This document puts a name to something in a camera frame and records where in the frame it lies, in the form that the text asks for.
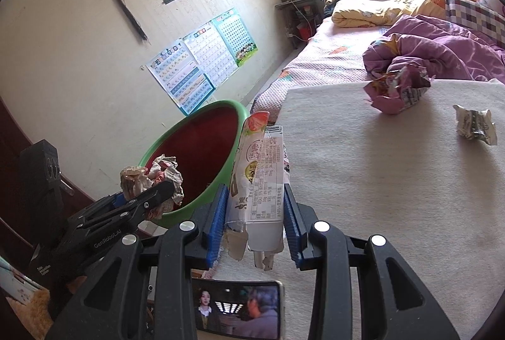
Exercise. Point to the yellow quilt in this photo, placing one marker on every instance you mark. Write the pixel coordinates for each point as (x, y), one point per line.
(374, 12)

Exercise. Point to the white strawberry snack packet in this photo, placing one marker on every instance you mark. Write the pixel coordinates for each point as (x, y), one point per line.
(260, 174)

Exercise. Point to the white padded table cover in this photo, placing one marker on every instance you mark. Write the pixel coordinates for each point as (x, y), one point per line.
(374, 186)

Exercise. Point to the teal grid wall poster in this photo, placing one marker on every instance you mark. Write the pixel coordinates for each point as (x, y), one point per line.
(236, 36)

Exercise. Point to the green and red plastic basin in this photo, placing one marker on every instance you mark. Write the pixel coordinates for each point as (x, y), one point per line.
(197, 202)

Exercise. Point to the dark side table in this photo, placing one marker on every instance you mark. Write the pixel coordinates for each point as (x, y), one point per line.
(300, 3)

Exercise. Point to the brown wooden door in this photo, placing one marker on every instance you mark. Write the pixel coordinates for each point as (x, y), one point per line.
(15, 135)

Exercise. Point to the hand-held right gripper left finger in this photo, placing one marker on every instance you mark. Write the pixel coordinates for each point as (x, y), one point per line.
(217, 229)

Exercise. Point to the plaid pillow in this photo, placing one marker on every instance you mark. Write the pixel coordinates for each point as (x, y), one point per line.
(473, 12)

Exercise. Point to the dark clothes pile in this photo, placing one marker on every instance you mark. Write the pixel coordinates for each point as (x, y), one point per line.
(335, 1)

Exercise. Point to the beige fluffy rug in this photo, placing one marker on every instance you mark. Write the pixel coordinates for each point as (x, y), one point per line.
(35, 310)

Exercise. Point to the pink and purple snack bag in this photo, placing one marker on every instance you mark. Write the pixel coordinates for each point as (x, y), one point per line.
(398, 91)

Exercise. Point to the small crumpled white wrapper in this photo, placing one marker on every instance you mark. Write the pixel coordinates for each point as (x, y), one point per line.
(473, 123)

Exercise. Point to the red container under side table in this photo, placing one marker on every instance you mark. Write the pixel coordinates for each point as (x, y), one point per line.
(303, 32)

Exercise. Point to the smartphone with lit screen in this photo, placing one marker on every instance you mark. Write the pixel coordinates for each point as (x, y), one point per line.
(236, 308)

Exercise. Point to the blue learning wall poster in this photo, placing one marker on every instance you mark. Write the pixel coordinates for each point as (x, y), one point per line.
(181, 76)

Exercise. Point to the beige paper wrapper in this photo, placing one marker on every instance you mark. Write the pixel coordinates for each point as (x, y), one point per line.
(158, 174)

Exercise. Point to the purple quilt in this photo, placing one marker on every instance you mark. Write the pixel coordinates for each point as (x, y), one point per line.
(434, 48)

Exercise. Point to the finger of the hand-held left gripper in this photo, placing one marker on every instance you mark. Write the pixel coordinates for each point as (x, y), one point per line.
(118, 200)
(156, 195)

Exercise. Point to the pink patterned bed sheet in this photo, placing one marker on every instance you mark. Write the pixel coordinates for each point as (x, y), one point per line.
(327, 56)

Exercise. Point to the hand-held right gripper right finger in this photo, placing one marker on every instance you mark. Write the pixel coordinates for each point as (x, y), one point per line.
(294, 229)

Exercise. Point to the white chart wall poster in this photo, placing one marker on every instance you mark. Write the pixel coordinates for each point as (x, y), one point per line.
(207, 52)

